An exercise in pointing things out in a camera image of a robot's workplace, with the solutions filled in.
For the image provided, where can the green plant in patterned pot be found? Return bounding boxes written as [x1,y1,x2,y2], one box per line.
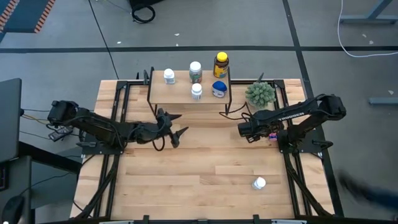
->
[244,80,277,109]

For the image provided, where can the black side desk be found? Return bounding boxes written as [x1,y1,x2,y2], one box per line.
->
[0,141,84,224]

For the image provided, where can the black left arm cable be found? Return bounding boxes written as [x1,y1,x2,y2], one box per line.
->
[150,119,167,152]

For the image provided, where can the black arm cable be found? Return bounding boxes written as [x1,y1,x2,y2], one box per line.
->
[150,119,167,152]
[218,101,254,122]

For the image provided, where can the black floor cable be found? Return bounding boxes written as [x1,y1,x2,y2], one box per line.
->
[87,0,120,80]

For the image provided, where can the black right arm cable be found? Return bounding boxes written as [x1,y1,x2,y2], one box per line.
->
[218,101,254,122]

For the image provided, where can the grey metal table foot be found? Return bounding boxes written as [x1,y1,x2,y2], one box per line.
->
[368,96,398,106]
[338,0,398,25]

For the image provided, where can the coiled black cable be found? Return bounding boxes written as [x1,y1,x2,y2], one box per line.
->
[130,0,156,24]

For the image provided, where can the dark grey monitor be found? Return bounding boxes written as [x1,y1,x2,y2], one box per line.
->
[0,77,23,164]

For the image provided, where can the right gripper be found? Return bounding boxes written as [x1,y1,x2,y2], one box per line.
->
[238,116,284,143]

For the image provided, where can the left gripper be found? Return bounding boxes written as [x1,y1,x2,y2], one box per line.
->
[133,108,190,149]

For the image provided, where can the white bottle red-striped label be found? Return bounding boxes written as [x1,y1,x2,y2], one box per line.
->
[191,82,203,101]

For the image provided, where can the amber bottle yellow cap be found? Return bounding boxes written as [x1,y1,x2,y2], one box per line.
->
[213,51,230,79]

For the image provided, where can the blue mat orange stripes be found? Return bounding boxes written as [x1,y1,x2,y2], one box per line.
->
[0,0,57,34]

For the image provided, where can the black power adapter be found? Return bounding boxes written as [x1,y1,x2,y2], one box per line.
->
[48,126,75,142]

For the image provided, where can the black computer mouse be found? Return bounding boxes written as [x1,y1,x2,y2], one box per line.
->
[1,195,27,224]

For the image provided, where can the white floor cable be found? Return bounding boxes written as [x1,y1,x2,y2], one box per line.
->
[336,0,398,58]

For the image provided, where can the wooden shelf black frame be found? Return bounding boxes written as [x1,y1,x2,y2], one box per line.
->
[147,66,233,116]

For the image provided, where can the peach label bottle white cap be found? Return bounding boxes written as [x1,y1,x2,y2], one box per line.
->
[188,60,203,84]

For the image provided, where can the black metal rig frame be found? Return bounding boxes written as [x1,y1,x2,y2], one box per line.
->
[70,77,336,224]

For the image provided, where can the white medicine bottle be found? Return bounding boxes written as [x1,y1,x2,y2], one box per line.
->
[251,176,267,190]
[163,68,176,85]

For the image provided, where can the person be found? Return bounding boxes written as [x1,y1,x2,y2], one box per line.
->
[337,169,398,214]

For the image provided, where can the clear jar blue cap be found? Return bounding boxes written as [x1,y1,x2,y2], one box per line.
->
[211,80,228,99]

